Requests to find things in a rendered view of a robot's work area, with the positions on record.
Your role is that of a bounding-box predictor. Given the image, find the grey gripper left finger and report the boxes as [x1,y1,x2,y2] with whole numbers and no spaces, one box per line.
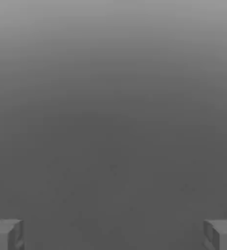
[0,219,25,250]

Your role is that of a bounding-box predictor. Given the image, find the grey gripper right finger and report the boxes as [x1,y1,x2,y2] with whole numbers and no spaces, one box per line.
[203,219,227,250]

